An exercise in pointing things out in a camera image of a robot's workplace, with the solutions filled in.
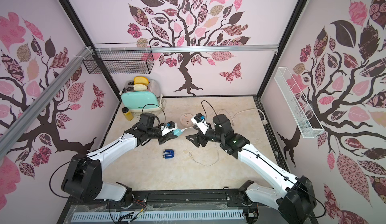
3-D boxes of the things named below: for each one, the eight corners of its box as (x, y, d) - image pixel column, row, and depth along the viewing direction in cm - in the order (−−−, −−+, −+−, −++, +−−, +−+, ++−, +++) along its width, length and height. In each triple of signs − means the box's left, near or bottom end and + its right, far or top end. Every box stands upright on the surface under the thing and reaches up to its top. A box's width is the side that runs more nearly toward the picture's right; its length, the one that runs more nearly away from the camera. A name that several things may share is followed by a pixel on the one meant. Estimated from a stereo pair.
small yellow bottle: (125, 117, 110) (120, 109, 103) (130, 114, 112) (125, 105, 105) (130, 122, 107) (125, 114, 100) (135, 118, 109) (130, 110, 102)
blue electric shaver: (163, 158, 89) (162, 157, 87) (164, 151, 92) (163, 149, 90) (173, 158, 89) (173, 157, 87) (174, 151, 92) (174, 149, 90)
